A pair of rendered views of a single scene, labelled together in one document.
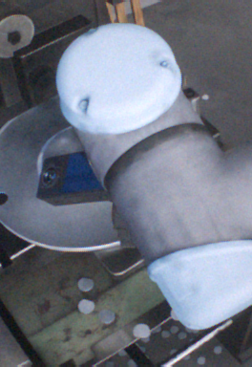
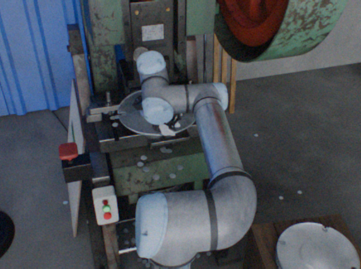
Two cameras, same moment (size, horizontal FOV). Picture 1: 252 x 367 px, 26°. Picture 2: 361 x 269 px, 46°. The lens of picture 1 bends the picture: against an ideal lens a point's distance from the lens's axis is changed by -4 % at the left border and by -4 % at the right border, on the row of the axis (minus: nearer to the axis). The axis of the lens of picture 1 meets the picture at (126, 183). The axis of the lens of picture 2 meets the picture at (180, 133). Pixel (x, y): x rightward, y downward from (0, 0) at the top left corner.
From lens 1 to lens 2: 0.82 m
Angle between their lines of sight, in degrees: 15
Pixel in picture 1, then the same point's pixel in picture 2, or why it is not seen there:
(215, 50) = (274, 112)
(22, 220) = (127, 121)
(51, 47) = not seen: hidden behind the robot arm
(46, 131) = not seen: hidden behind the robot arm
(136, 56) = (154, 58)
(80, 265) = (145, 151)
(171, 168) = (153, 83)
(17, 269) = (120, 144)
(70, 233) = (141, 129)
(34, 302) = (122, 158)
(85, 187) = not seen: hidden behind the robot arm
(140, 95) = (151, 65)
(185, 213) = (151, 91)
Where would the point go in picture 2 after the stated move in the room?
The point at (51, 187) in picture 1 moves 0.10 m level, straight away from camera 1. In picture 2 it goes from (137, 102) to (139, 85)
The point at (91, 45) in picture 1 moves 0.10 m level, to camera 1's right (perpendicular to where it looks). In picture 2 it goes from (146, 53) to (183, 58)
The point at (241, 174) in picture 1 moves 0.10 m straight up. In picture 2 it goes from (167, 88) to (166, 52)
